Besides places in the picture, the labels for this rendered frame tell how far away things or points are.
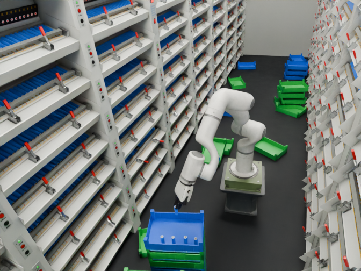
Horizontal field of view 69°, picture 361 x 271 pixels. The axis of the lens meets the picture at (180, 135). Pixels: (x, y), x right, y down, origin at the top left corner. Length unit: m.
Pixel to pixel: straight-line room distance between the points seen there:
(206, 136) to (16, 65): 0.83
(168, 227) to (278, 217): 1.00
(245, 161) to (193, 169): 0.72
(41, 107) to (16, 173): 0.28
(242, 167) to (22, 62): 1.48
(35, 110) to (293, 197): 1.99
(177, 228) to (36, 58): 1.07
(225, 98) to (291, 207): 1.29
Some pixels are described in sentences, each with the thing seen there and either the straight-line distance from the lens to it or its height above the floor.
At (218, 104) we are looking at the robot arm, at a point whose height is 1.11.
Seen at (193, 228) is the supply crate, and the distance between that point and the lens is 1.55.
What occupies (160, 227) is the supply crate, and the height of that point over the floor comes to 0.48.
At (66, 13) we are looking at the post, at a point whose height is 1.56.
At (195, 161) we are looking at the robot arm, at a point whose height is 0.92.
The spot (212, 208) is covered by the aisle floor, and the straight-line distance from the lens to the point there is 2.26.
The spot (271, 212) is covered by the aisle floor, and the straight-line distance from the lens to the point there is 2.29.
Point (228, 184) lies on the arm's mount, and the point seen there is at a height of 0.32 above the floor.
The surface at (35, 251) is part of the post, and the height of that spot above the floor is 0.71.
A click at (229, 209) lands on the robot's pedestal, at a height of 0.02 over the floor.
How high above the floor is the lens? 1.73
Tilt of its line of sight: 34 degrees down
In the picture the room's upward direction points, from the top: 6 degrees counter-clockwise
